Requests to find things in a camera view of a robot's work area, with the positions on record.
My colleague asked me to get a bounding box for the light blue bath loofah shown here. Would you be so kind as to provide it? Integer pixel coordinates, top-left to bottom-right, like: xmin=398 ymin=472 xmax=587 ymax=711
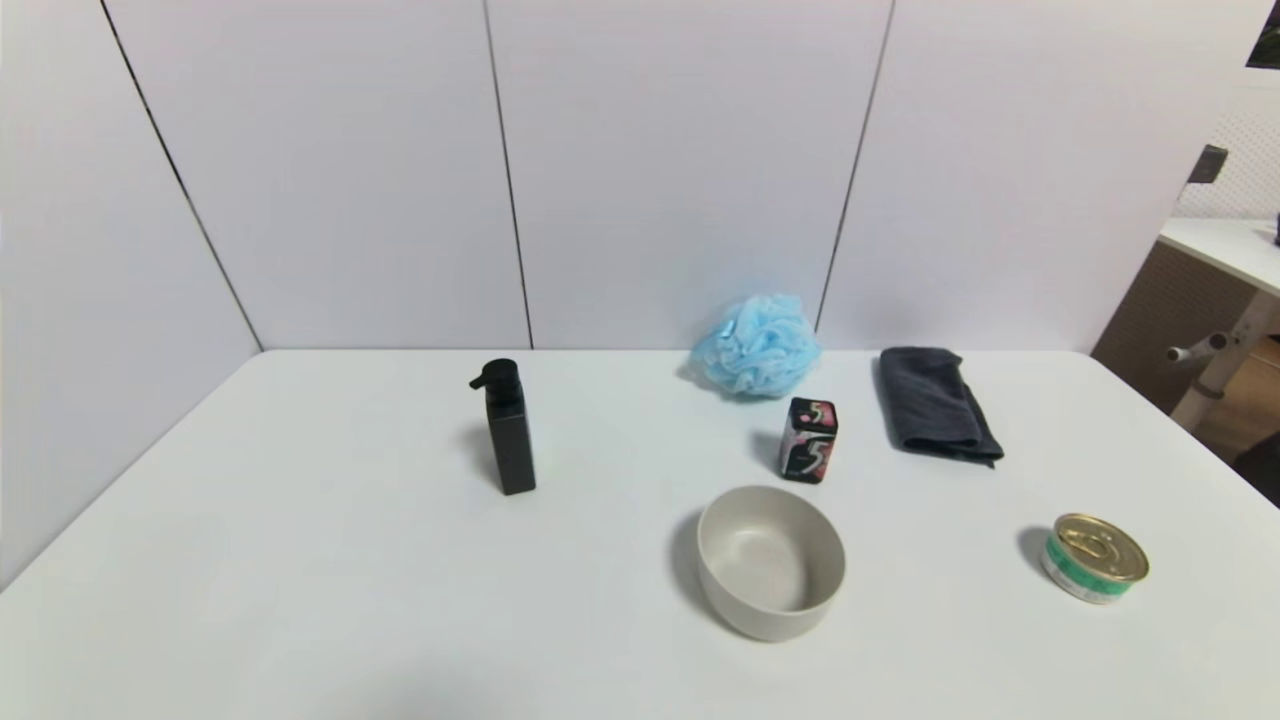
xmin=691 ymin=294 xmax=822 ymax=399

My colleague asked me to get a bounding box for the beige bowl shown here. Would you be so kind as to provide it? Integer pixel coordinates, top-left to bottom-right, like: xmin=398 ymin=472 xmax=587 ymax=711
xmin=697 ymin=486 xmax=848 ymax=643

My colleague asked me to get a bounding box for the black soap dispenser bottle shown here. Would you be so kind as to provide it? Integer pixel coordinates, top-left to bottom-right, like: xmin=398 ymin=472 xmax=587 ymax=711
xmin=469 ymin=359 xmax=537 ymax=496

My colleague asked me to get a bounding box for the black gum box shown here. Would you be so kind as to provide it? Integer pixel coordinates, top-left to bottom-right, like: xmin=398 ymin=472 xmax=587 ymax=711
xmin=780 ymin=397 xmax=839 ymax=485

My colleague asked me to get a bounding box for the dark grey folded towel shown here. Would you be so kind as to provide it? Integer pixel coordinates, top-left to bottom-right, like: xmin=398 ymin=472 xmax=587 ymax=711
xmin=878 ymin=346 xmax=1005 ymax=468

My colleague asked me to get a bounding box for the gold lid tin can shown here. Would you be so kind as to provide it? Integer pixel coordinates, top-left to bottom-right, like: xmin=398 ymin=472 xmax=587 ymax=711
xmin=1040 ymin=513 xmax=1150 ymax=605

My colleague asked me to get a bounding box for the brown partition panel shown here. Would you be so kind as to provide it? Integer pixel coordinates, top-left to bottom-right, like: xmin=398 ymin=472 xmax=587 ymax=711
xmin=1091 ymin=240 xmax=1257 ymax=415

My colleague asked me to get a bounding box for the white desk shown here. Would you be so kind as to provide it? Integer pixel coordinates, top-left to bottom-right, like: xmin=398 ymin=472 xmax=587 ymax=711
xmin=1158 ymin=217 xmax=1280 ymax=433

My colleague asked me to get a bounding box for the desk crank handle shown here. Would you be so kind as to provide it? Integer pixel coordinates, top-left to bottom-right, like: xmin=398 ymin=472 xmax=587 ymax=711
xmin=1166 ymin=333 xmax=1229 ymax=363

